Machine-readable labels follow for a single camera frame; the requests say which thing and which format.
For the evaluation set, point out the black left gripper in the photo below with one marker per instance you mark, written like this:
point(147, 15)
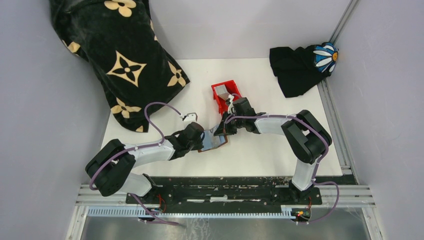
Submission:
point(199, 145)

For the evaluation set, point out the black cloth with daisy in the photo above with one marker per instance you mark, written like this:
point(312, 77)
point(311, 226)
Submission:
point(298, 70)

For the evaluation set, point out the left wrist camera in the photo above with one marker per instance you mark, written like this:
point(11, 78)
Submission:
point(189, 117)

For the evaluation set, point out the red plastic bin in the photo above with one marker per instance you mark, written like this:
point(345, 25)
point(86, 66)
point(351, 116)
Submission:
point(232, 88)

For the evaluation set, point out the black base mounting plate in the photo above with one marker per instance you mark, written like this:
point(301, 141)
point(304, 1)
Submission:
point(225, 195)

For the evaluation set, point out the black blanket with beige flowers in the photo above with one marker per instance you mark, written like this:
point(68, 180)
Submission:
point(117, 39)

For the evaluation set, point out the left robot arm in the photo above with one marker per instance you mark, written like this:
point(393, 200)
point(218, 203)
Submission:
point(110, 171)

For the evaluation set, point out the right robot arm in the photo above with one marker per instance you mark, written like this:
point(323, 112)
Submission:
point(308, 139)

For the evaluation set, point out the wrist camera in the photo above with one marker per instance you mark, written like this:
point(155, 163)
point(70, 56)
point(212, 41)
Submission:
point(229, 103)
point(189, 117)

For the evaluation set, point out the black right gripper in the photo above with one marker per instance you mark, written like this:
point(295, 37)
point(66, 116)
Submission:
point(224, 128)

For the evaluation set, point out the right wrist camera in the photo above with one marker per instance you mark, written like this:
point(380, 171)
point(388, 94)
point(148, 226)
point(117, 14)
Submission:
point(229, 103)

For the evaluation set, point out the aluminium rail frame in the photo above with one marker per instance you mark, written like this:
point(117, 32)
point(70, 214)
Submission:
point(352, 203)

